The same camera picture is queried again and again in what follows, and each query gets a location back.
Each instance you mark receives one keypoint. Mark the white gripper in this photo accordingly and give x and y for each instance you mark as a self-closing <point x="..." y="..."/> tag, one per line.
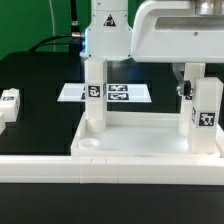
<point x="170" y="31"/>

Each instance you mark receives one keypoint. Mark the white desk top tray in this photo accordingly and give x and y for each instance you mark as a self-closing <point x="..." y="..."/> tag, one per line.
<point x="135" y="134"/>

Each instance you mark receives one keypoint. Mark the white L-shaped fence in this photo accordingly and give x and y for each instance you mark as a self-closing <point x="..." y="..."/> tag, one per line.
<point x="115" y="170"/>

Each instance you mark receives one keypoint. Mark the white marker base plate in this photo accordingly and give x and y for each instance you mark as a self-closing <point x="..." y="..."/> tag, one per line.
<point x="136" y="93"/>

